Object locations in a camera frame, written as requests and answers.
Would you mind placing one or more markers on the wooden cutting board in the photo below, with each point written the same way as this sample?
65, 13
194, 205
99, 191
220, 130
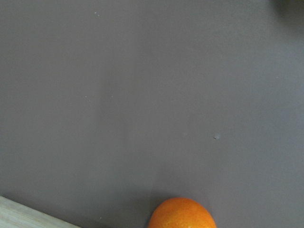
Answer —
15, 215

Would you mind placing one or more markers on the orange fruit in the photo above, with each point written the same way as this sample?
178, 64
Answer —
181, 213

